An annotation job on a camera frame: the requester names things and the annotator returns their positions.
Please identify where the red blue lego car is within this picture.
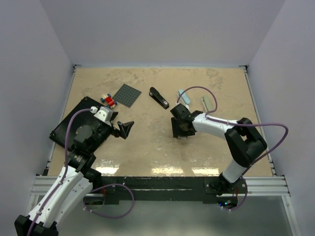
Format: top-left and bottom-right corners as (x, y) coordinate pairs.
(100, 93), (118, 109)

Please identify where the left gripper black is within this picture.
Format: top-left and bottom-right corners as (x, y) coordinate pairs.
(90, 112), (134, 153)

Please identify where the grey lego baseplate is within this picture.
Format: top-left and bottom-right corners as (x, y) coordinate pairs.
(113, 84), (141, 108)

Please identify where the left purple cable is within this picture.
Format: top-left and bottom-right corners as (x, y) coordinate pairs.
(26, 108), (135, 236)

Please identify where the light green stapler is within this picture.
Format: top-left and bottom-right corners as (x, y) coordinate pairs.
(201, 95), (213, 112)

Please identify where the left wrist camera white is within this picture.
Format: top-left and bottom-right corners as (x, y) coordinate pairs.
(91, 106), (115, 123)

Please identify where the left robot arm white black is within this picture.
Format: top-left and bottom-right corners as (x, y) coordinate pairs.
(14, 110), (134, 236)

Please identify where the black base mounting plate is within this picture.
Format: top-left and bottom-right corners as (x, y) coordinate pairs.
(84, 176), (248, 205)

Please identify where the black stapler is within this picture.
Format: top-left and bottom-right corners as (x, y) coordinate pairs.
(149, 87), (169, 109)

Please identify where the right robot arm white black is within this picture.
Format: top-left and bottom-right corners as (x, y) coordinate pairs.
(170, 104), (267, 194)

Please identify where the light blue stapler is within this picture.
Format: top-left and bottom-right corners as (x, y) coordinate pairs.
(177, 89), (190, 106)

